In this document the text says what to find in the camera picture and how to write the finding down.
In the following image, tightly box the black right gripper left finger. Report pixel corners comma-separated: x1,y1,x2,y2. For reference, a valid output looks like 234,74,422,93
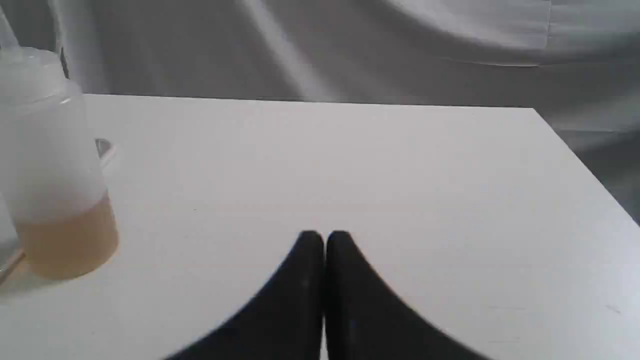
172,230,325,360

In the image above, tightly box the clear plastic squeeze bottle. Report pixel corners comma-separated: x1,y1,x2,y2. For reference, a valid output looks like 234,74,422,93
0,14,119,280

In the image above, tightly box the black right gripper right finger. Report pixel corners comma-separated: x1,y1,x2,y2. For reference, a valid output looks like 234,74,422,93
326,230,482,360

